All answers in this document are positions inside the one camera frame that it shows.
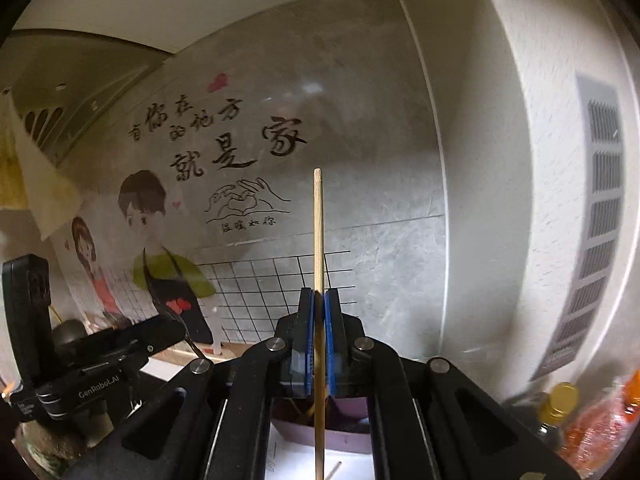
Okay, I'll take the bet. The wooden chopstick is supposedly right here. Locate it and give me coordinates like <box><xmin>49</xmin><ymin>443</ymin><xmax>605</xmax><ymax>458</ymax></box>
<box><xmin>312</xmin><ymin>168</ymin><xmax>327</xmax><ymax>480</ymax></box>

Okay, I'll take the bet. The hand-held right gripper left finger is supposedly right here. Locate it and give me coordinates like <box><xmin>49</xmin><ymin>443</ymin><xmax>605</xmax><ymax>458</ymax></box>
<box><xmin>60</xmin><ymin>287</ymin><xmax>316</xmax><ymax>480</ymax></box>

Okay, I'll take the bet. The green checked white tablecloth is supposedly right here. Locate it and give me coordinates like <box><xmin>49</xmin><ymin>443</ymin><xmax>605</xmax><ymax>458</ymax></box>
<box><xmin>262</xmin><ymin>427</ymin><xmax>377</xmax><ymax>480</ymax></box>

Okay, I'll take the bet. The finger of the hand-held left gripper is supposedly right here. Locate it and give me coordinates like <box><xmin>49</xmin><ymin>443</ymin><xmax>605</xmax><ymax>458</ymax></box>
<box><xmin>75</xmin><ymin>315</ymin><xmax>177</xmax><ymax>350</ymax></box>
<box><xmin>122</xmin><ymin>329</ymin><xmax>188</xmax><ymax>363</ymax></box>

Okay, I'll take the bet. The slim dark metal spoon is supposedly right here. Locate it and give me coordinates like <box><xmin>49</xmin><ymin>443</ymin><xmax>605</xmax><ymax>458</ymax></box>
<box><xmin>152</xmin><ymin>297</ymin><xmax>207</xmax><ymax>359</ymax></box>

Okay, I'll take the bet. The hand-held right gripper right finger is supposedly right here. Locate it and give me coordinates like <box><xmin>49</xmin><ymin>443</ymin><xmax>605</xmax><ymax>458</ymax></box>
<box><xmin>324</xmin><ymin>288</ymin><xmax>591</xmax><ymax>480</ymax></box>

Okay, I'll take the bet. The purple plastic utensil holder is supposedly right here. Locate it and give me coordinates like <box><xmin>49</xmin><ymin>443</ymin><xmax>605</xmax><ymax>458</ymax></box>
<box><xmin>270</xmin><ymin>394</ymin><xmax>373</xmax><ymax>457</ymax></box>

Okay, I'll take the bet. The orange-capped plastic bottle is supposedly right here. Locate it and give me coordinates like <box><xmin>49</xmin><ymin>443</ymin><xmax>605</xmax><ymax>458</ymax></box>
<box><xmin>559</xmin><ymin>369</ymin><xmax>640</xmax><ymax>467</ymax></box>

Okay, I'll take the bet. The grey wall vent grille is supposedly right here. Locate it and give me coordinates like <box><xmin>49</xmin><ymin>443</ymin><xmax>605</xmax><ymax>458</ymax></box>
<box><xmin>529</xmin><ymin>74</ymin><xmax>627</xmax><ymax>382</ymax></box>

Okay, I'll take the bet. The yellowish hanging cloth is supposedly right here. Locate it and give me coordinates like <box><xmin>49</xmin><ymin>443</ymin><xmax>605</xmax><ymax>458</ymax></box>
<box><xmin>0</xmin><ymin>92</ymin><xmax>85</xmax><ymax>241</ymax></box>

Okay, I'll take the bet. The cartoon couple wall sticker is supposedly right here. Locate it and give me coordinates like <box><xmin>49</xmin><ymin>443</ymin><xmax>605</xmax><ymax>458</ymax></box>
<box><xmin>50</xmin><ymin>72</ymin><xmax>361</xmax><ymax>358</ymax></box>

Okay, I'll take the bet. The dark soy sauce bottle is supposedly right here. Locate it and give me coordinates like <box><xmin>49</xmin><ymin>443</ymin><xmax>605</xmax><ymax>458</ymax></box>
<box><xmin>534</xmin><ymin>381</ymin><xmax>581</xmax><ymax>453</ymax></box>

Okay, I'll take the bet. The grey range hood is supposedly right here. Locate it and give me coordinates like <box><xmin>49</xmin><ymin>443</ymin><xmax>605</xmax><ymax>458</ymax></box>
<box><xmin>0</xmin><ymin>29</ymin><xmax>172</xmax><ymax>171</ymax></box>

